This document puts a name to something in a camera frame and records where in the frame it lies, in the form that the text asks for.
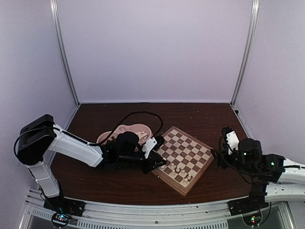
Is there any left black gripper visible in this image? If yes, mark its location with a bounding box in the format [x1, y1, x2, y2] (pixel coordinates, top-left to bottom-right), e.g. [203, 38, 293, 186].
[119, 151, 167, 175]

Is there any wooden chess board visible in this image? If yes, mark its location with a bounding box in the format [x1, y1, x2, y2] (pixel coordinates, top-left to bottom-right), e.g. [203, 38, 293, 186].
[152, 126, 214, 196]

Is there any pink double bowl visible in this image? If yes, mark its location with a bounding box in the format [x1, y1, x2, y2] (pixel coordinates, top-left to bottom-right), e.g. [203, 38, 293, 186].
[103, 124, 153, 145]

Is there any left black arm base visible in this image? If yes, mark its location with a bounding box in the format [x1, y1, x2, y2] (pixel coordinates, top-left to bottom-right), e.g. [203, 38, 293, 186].
[43, 199, 85, 228]

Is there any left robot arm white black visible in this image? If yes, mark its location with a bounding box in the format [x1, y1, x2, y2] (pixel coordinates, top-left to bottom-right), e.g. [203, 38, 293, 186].
[13, 114, 166, 212]

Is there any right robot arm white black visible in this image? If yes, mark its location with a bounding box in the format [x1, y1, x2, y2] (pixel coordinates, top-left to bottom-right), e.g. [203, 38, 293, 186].
[211, 137, 305, 212]

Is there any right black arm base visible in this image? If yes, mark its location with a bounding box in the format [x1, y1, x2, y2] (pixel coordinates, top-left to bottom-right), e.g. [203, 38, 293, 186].
[228, 197, 269, 228]

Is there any light chess pieces pile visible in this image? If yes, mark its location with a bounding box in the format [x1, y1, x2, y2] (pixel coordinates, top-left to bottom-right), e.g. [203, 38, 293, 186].
[135, 131, 149, 144]

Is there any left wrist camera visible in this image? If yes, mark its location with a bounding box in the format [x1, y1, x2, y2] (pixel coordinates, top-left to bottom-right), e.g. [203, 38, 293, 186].
[142, 135, 165, 159]

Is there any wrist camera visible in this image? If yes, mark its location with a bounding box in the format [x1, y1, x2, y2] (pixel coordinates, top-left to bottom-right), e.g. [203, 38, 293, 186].
[142, 135, 165, 159]
[222, 126, 239, 155]

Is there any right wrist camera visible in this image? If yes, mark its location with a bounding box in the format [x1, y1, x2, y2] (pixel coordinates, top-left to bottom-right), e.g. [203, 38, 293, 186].
[222, 126, 239, 155]

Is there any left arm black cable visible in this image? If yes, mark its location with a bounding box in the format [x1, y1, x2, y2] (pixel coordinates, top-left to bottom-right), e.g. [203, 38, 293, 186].
[104, 111, 164, 144]

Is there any front aluminium rail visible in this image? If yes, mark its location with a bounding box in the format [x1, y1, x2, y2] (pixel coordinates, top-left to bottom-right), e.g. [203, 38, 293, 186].
[17, 189, 296, 229]

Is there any right aluminium frame post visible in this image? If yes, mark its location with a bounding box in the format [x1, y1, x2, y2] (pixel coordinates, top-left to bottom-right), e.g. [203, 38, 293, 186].
[230, 0, 260, 107]

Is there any aluminium frame post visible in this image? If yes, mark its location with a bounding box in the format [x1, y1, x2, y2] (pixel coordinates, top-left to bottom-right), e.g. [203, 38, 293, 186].
[230, 0, 260, 107]
[50, 0, 80, 107]

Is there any left aluminium frame post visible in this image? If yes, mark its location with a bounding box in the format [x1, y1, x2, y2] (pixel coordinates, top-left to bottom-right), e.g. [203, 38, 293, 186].
[50, 0, 80, 107]

